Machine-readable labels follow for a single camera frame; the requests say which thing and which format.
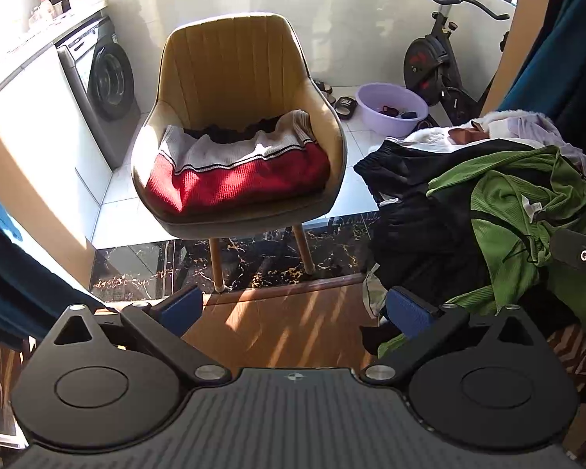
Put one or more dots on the black pants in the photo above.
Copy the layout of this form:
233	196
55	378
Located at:
415	215

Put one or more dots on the white cabinet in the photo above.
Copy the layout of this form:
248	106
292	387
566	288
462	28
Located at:
29	122

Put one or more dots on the lavender garment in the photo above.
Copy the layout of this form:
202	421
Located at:
542	129

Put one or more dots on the yellow armchair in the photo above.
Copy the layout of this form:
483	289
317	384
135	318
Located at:
224	68

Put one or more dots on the white fleece garment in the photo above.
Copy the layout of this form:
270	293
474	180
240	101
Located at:
429	134

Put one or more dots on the brown striped garment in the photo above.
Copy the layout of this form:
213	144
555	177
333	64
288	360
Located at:
571	356

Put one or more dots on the red and beige knit sweater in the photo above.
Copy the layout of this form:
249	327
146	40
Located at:
234	176

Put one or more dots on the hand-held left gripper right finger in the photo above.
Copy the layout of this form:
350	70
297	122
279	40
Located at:
410	312

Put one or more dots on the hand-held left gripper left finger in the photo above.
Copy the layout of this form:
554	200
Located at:
183	308

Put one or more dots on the grey washing machine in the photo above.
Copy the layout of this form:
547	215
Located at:
107	78

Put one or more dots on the purple plastic basin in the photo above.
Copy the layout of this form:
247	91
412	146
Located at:
376	115

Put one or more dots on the black exercise bike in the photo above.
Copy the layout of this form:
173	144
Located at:
432	58

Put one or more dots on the black slipper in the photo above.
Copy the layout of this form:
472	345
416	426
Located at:
324	90
345	106

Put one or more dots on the green jacket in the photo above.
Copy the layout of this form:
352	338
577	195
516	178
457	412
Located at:
498	195

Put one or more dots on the blue curtain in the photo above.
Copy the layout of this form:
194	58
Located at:
566	44
14	273

